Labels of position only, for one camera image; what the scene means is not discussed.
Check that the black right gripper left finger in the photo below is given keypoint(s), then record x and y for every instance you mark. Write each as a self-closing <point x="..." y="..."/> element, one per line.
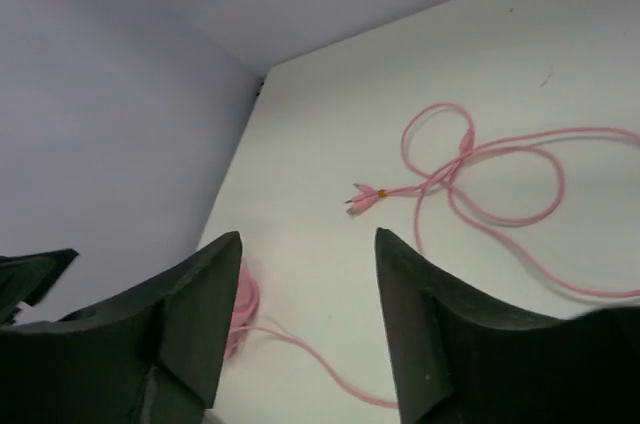
<point x="151" y="354"/>

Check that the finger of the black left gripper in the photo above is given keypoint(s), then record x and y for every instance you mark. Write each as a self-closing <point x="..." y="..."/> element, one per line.
<point x="28" y="279"/>

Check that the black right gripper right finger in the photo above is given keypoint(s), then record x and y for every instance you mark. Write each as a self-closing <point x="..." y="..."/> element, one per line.
<point x="459" y="355"/>

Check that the pink headphones with cable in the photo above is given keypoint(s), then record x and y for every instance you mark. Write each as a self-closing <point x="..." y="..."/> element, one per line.
<point x="248" y="297"/>

